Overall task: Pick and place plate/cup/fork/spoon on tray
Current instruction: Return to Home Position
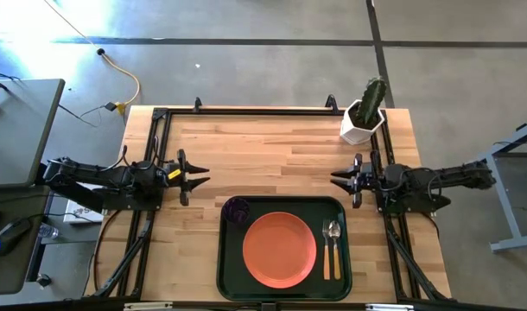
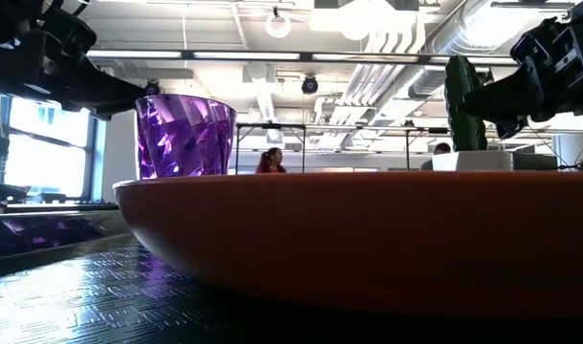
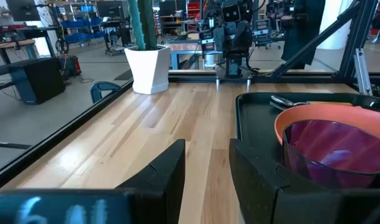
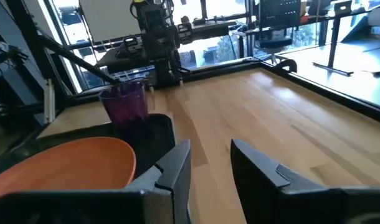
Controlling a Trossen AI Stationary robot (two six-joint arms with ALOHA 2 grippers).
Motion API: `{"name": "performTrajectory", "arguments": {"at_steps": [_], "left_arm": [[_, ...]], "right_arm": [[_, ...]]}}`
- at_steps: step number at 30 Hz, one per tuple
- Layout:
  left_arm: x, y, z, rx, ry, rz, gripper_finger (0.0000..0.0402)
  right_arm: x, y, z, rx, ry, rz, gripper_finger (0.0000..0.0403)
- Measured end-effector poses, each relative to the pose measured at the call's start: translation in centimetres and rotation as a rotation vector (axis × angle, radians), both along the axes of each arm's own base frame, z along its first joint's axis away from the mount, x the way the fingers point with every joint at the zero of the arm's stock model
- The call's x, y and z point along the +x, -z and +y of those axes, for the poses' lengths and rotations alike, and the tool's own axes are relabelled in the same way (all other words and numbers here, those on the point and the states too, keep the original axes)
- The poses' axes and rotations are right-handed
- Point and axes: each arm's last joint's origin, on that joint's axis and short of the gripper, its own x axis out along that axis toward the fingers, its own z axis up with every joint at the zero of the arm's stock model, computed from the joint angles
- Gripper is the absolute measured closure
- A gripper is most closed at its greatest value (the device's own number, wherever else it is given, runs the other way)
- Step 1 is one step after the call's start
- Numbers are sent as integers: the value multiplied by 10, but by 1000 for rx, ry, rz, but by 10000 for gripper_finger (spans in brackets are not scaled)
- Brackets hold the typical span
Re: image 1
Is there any fork with orange handle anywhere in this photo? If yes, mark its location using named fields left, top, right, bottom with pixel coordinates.
left=321, top=219, right=332, bottom=281

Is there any dark gray desk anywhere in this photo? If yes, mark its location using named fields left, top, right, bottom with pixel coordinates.
left=0, top=79, right=67, bottom=190

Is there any purple translucent plastic cup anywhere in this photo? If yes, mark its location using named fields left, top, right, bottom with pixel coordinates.
left=222, top=197, right=251, bottom=226

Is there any white paper booklet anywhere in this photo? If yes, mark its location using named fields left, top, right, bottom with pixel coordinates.
left=63, top=183, right=111, bottom=225

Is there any silver metal bracket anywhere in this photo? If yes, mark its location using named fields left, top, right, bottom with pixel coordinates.
left=124, top=301, right=174, bottom=311
left=365, top=303, right=416, bottom=311

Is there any dark green plastic tray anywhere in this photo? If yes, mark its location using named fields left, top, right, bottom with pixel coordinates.
left=215, top=195, right=353, bottom=302

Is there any white hexagonal plant pot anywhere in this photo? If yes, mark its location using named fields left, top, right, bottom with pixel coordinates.
left=340, top=98, right=385, bottom=146

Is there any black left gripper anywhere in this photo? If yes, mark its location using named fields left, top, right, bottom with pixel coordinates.
left=162, top=149, right=212, bottom=206

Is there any green cactus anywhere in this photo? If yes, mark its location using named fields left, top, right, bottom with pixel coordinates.
left=354, top=76, right=388, bottom=129

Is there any clear plastic water bottle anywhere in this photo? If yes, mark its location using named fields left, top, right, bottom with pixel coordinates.
left=37, top=222, right=60, bottom=240

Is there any gray metal table frame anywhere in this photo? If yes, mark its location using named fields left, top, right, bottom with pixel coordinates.
left=463, top=118, right=527, bottom=253

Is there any spoon with orange handle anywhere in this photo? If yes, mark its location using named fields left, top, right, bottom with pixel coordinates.
left=327, top=220, right=343, bottom=281

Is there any black aluminium table frame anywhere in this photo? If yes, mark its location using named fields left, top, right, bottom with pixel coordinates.
left=88, top=105, right=454, bottom=303

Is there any black desk leg beam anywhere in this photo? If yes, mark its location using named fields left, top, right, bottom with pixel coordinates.
left=36, top=183, right=107, bottom=213

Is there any orange round plate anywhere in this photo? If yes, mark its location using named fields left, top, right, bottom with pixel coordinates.
left=242, top=211, right=318, bottom=289

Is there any black computer mouse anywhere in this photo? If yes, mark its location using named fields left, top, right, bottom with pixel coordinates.
left=0, top=217, right=31, bottom=257

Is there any dark desk with mouse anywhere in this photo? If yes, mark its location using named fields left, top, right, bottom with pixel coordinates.
left=0, top=185, right=53, bottom=295

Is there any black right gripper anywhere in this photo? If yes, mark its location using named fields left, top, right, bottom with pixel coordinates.
left=330, top=153, right=380, bottom=209

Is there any yellow extension cable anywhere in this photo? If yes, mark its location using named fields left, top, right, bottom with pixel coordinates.
left=42, top=0, right=142, bottom=114

